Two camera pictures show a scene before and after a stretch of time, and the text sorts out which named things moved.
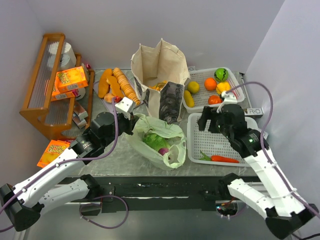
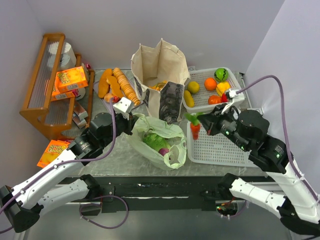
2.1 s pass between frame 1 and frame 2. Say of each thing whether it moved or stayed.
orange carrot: moved
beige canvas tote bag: stayed
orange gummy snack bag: stayed
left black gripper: stayed
